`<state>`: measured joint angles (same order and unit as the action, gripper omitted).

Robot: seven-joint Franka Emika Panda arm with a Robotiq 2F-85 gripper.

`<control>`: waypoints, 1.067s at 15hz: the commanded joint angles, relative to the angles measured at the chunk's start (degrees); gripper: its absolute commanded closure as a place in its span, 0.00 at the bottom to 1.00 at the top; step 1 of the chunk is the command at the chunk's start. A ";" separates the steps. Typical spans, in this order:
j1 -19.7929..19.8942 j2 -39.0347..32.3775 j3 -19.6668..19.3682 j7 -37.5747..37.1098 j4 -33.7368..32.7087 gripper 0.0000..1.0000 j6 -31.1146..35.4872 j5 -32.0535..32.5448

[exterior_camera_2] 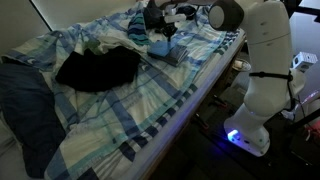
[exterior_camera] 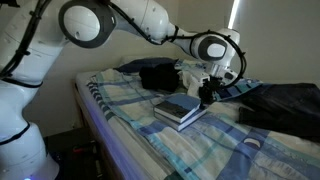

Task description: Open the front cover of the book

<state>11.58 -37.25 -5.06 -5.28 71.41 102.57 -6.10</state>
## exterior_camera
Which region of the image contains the blue cover book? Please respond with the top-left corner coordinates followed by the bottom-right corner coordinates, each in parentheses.
top-left (153, 93), bottom-right (208, 133)

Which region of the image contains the red handled tool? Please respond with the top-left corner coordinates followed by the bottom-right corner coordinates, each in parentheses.
top-left (72, 144), bottom-right (98, 155)

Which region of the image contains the blue checkered bed blanket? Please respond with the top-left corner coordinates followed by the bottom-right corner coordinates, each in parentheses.
top-left (86, 59), bottom-right (320, 180)

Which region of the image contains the white crumpled cloth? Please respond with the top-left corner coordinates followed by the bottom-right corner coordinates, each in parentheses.
top-left (181, 69), bottom-right (241, 99)

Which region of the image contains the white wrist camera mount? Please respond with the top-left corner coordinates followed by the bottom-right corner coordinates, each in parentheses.
top-left (192, 71), bottom-right (212, 85)

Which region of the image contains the white bed mattress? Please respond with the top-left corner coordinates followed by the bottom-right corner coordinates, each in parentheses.
top-left (74, 69), bottom-right (168, 180)

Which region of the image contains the teal navy striped cloth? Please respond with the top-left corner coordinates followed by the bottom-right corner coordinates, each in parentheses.
top-left (213, 79), bottom-right (264, 103)

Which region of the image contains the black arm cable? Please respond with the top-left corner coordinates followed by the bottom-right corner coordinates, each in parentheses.
top-left (0, 0), bottom-right (248, 89)

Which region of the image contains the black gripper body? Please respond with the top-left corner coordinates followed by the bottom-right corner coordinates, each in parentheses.
top-left (199, 75), bottom-right (223, 94)

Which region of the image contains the dark blue pillow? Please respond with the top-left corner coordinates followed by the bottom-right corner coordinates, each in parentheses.
top-left (114, 57), bottom-right (179, 74)

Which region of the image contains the black crumpled cloth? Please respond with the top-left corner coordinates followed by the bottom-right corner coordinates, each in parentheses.
top-left (138, 63), bottom-right (181, 93)

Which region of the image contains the black garment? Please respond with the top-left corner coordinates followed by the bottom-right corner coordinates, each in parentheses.
top-left (237, 83), bottom-right (320, 144)

